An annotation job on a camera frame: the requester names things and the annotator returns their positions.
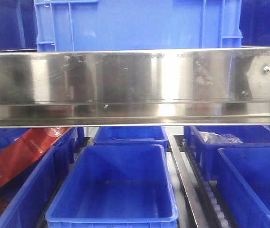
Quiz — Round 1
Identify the stainless steel shelf beam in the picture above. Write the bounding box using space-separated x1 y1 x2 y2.
0 47 270 127

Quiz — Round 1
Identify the large blue crate upper shelf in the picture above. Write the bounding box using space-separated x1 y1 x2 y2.
34 0 242 51

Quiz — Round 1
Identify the blue bin centre rear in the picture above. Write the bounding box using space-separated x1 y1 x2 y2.
93 126 168 152

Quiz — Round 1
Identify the clear plastic bag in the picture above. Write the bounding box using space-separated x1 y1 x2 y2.
199 132 243 144

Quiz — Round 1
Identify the blue bin centre front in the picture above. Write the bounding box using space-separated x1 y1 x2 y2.
45 144 178 228

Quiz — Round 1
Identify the white roller track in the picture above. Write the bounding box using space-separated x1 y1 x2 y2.
183 140 233 228

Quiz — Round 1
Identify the blue bin right rear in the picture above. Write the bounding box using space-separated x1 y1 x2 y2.
183 125 270 181

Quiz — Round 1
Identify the blue bin right front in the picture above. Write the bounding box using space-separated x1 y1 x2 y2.
217 147 270 228

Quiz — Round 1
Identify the blue bin left front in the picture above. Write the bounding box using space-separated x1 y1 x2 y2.
0 147 57 228

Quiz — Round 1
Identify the red packaging bag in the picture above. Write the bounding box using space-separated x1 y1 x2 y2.
0 127 71 188

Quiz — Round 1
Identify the steel divider rail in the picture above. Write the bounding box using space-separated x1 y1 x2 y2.
169 135 209 228

